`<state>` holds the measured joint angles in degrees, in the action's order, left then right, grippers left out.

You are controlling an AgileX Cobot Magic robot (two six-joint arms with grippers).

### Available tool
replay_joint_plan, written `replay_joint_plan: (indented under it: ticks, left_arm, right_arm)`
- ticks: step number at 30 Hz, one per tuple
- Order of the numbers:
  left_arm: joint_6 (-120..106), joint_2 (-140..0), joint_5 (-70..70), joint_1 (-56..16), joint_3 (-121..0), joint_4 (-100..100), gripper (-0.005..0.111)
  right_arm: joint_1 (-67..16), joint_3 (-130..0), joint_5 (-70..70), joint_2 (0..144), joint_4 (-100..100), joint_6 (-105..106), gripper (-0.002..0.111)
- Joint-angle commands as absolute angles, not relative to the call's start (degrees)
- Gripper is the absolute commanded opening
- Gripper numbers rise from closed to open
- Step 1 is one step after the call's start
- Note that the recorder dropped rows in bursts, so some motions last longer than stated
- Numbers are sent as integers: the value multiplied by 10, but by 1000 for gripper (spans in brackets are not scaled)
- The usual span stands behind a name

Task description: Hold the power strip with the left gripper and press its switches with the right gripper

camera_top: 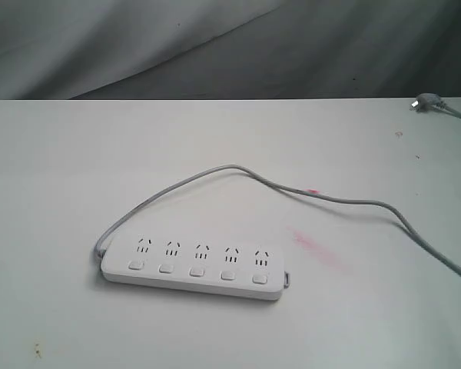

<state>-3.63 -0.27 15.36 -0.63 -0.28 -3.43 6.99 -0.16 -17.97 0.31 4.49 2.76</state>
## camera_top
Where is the grey power plug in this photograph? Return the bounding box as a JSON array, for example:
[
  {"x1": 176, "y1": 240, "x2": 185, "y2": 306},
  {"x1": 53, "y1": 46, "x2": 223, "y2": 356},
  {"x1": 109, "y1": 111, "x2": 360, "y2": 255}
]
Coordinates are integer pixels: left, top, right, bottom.
[{"x1": 410, "y1": 93, "x2": 446, "y2": 112}]

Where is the white five-outlet power strip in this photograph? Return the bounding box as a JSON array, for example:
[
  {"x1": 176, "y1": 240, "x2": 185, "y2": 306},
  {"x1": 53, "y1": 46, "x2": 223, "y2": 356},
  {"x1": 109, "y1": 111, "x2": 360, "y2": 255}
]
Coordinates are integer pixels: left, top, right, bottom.
[{"x1": 101, "y1": 233, "x2": 290, "y2": 301}]

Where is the grey backdrop cloth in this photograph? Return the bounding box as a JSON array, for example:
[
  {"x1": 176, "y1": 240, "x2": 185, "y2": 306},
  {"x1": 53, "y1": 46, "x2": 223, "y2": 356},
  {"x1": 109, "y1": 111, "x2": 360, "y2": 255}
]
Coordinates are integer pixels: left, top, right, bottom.
[{"x1": 0, "y1": 1, "x2": 461, "y2": 99}]

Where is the grey power cord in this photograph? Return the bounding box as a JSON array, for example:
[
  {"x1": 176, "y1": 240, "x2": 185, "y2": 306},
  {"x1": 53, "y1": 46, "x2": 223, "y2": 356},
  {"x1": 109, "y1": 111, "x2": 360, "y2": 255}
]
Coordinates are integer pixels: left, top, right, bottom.
[{"x1": 95, "y1": 164, "x2": 461, "y2": 287}]

